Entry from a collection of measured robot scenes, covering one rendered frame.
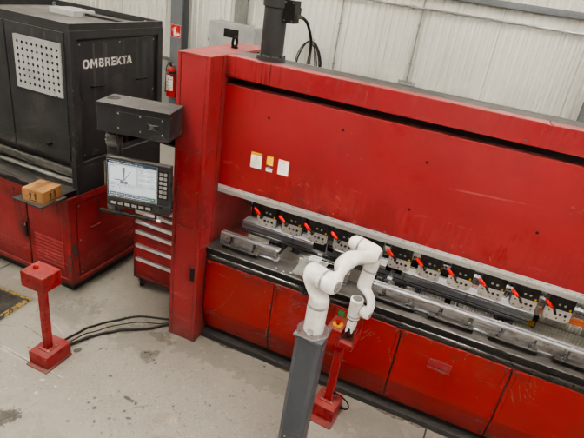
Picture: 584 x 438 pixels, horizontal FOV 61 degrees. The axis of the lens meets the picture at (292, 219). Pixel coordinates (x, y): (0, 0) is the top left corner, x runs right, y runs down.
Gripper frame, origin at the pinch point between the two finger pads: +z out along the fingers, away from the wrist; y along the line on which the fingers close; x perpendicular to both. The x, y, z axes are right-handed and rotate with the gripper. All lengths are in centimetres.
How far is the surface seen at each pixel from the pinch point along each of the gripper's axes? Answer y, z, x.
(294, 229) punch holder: -32, -43, -64
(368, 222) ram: -38, -65, -13
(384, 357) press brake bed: -22.0, 27.5, 22.7
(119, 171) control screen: 26, -79, -169
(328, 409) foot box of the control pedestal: 13, 61, 0
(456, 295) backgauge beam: -66, -15, 54
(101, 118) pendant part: 25, -112, -183
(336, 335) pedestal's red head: 6.2, -0.5, -7.0
